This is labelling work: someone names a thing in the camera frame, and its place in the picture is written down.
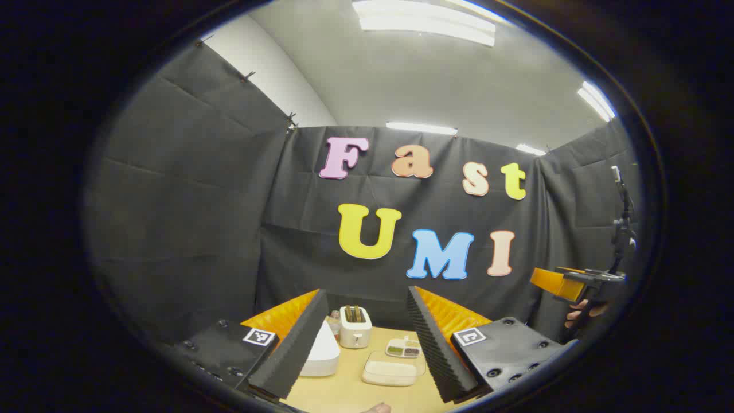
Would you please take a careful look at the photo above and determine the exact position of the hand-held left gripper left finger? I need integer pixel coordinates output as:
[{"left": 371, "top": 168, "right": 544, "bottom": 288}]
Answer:
[{"left": 175, "top": 289, "right": 330, "bottom": 400}]

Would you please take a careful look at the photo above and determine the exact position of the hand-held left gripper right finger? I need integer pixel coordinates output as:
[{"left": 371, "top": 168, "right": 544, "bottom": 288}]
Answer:
[{"left": 406, "top": 285, "right": 565, "bottom": 404}]

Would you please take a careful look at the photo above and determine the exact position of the white rice cooker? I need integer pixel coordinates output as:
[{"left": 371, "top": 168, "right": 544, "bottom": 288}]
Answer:
[{"left": 298, "top": 320, "right": 341, "bottom": 377}]

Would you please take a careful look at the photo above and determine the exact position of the clear box of rice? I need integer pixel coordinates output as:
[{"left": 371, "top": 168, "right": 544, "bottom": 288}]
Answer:
[{"left": 361, "top": 350, "right": 427, "bottom": 387}]

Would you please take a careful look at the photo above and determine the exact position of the white divided grain dish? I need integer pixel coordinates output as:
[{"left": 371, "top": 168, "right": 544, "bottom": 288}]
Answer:
[{"left": 385, "top": 337, "right": 424, "bottom": 360}]

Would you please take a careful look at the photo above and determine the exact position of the white toaster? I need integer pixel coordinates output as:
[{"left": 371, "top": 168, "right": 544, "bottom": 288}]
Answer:
[{"left": 339, "top": 305, "right": 373, "bottom": 349}]

